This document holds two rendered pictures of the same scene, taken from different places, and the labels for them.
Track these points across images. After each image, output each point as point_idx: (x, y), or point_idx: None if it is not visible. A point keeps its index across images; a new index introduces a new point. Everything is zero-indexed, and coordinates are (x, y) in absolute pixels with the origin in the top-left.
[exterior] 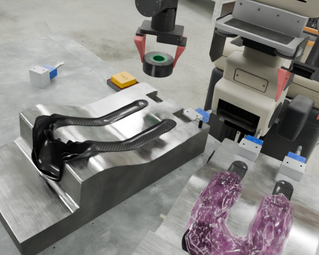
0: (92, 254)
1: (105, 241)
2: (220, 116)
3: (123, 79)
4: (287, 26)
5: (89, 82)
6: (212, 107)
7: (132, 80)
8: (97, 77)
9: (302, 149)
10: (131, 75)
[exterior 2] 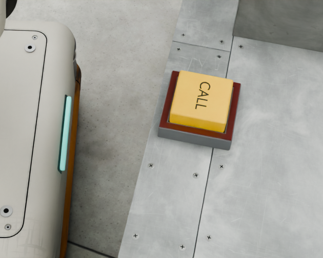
0: None
1: None
2: (8, 15)
3: (214, 86)
4: None
5: (259, 193)
6: (3, 22)
7: (195, 72)
8: (218, 196)
9: None
10: (178, 84)
